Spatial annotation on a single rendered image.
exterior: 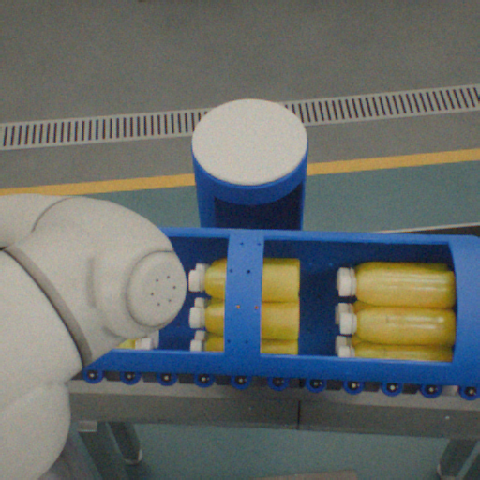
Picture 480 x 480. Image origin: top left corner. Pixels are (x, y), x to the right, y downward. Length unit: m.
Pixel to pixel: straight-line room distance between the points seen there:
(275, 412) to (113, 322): 0.98
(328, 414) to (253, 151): 0.63
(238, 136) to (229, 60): 1.81
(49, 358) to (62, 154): 2.66
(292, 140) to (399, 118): 1.60
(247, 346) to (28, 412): 0.73
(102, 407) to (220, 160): 0.62
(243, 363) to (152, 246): 0.75
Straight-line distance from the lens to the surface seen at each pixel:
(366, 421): 1.62
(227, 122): 1.84
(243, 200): 1.75
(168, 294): 0.66
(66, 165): 3.24
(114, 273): 0.64
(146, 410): 1.63
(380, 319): 1.39
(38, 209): 0.80
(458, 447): 2.27
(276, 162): 1.75
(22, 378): 0.65
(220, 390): 1.56
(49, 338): 0.65
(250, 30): 3.76
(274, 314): 1.38
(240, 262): 1.34
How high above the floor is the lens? 2.34
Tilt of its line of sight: 54 degrees down
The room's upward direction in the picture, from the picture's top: 3 degrees counter-clockwise
